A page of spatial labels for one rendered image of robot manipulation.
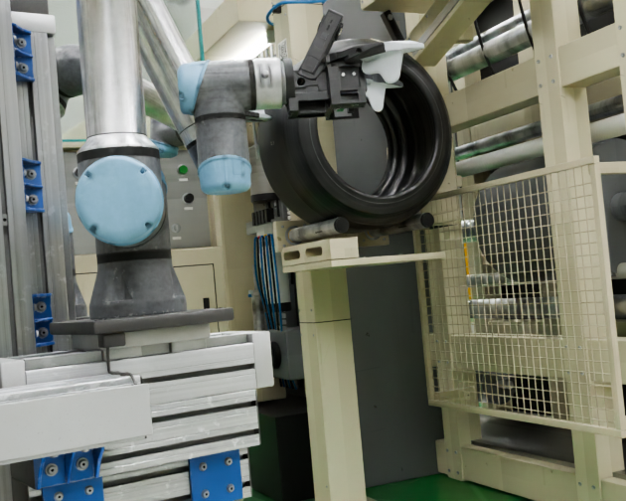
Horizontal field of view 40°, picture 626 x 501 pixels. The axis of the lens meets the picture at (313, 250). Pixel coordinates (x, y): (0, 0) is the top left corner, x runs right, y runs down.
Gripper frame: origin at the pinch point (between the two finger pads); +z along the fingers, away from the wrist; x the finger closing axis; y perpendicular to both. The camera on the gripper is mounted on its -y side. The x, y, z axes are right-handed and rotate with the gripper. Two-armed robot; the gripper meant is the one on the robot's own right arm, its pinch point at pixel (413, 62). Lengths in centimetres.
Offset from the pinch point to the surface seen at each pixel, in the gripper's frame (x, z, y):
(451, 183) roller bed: -156, 51, -19
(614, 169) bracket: -82, 71, -1
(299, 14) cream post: -141, 3, -75
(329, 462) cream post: -159, 0, 68
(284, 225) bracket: -144, -8, -7
